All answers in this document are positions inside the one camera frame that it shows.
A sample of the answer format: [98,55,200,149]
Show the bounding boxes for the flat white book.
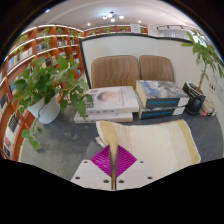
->
[73,110,134,125]

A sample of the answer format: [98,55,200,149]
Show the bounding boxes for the pothos plant in white pot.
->
[11,54,95,152]

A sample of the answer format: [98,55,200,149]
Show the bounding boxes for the orange wooden book shelf unit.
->
[0,23,149,163]

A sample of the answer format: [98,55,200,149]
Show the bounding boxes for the tan leather chair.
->
[138,54,176,84]
[90,54,140,90]

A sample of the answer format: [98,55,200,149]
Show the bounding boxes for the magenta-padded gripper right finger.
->
[116,145,155,191]

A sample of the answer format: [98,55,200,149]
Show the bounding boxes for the small tree in black pot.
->
[181,28,224,116]

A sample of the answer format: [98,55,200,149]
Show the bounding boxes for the beige cardboard box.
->
[199,99,218,118]

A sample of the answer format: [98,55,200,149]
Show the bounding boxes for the black track light rail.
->
[155,24,185,32]

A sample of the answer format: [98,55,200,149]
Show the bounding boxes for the cream towel with yellow stripes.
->
[95,119,202,178]

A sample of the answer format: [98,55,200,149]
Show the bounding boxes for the white curtains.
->
[156,25,203,38]

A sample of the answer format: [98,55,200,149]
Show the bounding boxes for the white partition with dark frame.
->
[79,33,224,116]

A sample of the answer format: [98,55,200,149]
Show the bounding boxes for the thick book with grey photo cover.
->
[135,79,191,110]

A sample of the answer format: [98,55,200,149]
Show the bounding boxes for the dark book with blue spine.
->
[137,105,186,121]

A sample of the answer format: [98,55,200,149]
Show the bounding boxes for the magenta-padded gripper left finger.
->
[70,145,113,191]

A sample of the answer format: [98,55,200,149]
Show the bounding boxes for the white book with face cover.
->
[82,85,141,115]

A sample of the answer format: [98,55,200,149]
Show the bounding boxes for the ceiling lights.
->
[84,11,143,28]

